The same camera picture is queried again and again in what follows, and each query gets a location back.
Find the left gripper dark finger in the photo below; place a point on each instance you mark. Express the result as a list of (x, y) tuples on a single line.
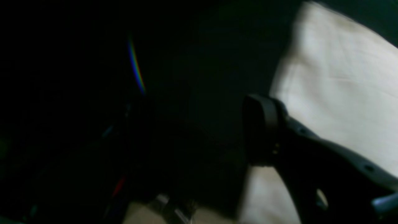
[(328, 183)]

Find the white T-shirt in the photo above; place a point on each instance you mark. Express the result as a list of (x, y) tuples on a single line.
[(338, 79)]

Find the black table cloth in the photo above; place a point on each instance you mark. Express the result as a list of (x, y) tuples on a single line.
[(104, 102)]

